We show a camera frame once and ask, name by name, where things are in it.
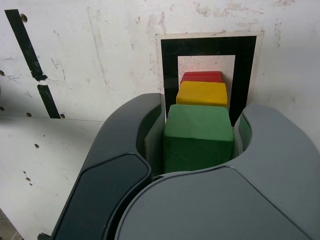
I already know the red cube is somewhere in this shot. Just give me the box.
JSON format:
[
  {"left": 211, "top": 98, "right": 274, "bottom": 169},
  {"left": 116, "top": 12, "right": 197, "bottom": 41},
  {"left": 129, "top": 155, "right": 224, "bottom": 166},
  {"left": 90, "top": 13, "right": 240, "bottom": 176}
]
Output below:
[{"left": 179, "top": 71, "right": 224, "bottom": 84}]

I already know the yellow cube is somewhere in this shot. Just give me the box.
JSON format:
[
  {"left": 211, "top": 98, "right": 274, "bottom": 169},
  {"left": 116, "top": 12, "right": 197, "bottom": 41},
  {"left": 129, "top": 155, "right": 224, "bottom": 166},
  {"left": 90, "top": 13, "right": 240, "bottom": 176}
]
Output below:
[{"left": 176, "top": 80, "right": 229, "bottom": 108}]

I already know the black tape square outline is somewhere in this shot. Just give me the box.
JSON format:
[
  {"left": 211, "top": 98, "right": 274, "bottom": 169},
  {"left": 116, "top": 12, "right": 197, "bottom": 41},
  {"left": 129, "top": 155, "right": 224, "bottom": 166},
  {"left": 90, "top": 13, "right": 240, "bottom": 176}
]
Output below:
[{"left": 160, "top": 35, "right": 258, "bottom": 127}]

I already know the green cube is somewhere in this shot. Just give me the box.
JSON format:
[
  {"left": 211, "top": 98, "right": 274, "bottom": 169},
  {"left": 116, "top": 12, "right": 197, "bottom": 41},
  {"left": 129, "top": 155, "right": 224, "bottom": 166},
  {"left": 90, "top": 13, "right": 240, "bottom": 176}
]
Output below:
[{"left": 163, "top": 104, "right": 235, "bottom": 174}]

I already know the black tape strip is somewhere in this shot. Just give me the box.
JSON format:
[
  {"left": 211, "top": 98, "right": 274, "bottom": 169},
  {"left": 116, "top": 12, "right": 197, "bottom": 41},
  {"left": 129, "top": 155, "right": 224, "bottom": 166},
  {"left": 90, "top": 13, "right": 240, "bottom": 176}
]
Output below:
[{"left": 4, "top": 9, "right": 62, "bottom": 119}]

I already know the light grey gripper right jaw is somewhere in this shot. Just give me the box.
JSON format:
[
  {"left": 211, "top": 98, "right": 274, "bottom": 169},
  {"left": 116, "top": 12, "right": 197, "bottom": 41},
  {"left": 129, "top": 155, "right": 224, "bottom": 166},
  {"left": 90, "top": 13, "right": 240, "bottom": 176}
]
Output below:
[{"left": 114, "top": 103, "right": 320, "bottom": 240}]

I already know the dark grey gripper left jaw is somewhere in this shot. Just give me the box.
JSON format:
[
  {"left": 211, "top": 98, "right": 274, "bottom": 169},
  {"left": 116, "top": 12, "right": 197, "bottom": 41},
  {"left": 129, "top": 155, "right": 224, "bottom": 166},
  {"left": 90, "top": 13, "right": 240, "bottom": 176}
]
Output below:
[{"left": 49, "top": 92, "right": 167, "bottom": 240}]

